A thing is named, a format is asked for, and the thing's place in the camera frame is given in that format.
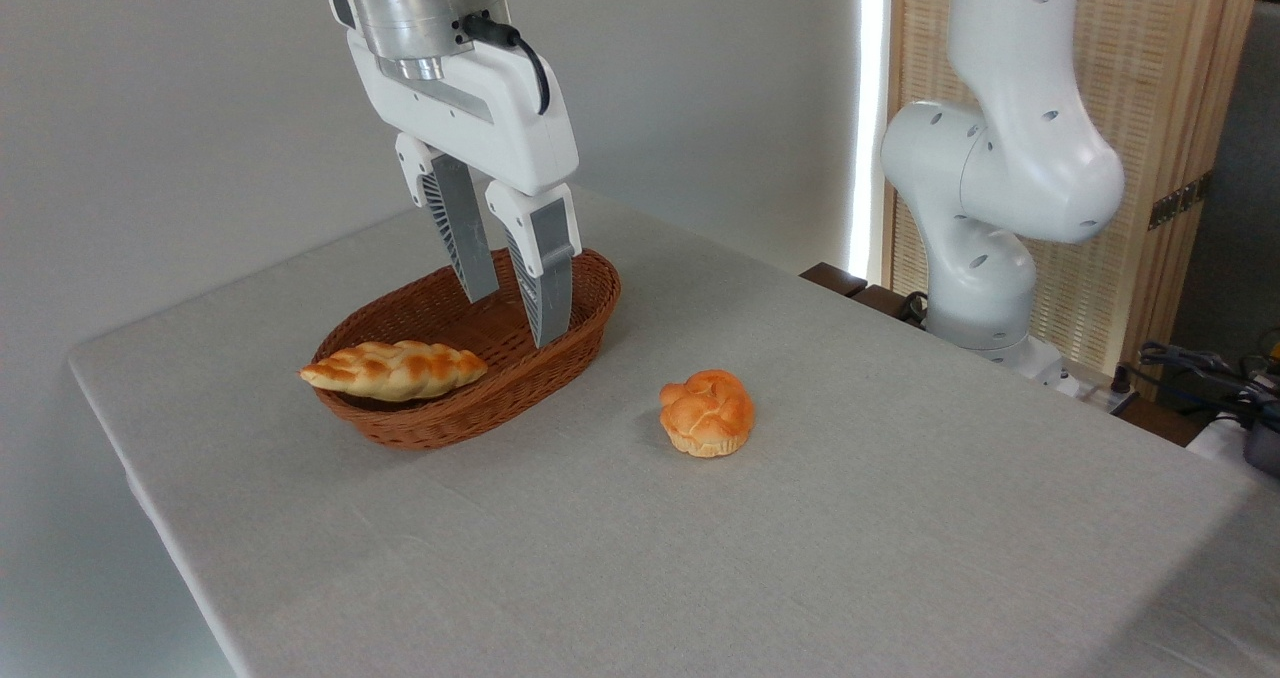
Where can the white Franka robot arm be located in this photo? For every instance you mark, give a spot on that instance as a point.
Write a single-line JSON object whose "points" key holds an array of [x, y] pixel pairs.
{"points": [[1020, 158]]}

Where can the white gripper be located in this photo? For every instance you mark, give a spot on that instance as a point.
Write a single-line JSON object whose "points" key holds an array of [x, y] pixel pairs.
{"points": [[490, 113]]}

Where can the white power strip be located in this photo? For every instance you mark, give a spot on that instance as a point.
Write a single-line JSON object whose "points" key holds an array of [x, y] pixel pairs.
{"points": [[1095, 394]]}

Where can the grey tablecloth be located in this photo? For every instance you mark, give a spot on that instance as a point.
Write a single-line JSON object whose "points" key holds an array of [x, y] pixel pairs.
{"points": [[850, 538]]}

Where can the round braided bread bun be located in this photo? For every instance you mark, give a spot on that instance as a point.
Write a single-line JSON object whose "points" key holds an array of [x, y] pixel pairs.
{"points": [[708, 413]]}

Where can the brown wicker basket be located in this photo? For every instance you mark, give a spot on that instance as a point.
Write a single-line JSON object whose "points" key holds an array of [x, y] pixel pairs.
{"points": [[500, 378]]}

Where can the long braided bread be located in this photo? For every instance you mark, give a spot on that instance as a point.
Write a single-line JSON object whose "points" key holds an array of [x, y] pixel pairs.
{"points": [[395, 370]]}

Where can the dark metal screen hinge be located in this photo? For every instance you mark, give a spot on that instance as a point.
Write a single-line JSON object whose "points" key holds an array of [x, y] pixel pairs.
{"points": [[1180, 201]]}

